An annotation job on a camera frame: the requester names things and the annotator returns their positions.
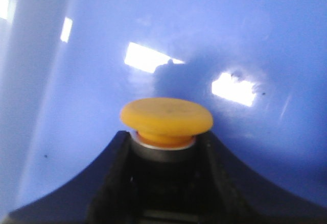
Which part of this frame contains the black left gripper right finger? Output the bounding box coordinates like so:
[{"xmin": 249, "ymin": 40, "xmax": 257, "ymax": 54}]
[{"xmin": 197, "ymin": 131, "xmax": 326, "ymax": 223}]

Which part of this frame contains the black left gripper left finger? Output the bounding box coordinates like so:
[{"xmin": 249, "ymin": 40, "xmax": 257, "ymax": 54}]
[{"xmin": 7, "ymin": 131, "xmax": 130, "ymax": 223}]

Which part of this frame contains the yellow push button switch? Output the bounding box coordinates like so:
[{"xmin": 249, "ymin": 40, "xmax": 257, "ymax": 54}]
[{"xmin": 120, "ymin": 97, "xmax": 214, "ymax": 209}]

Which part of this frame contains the blue plastic tray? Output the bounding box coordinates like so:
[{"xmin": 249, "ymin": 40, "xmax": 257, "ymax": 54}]
[{"xmin": 1, "ymin": 0, "xmax": 326, "ymax": 216}]

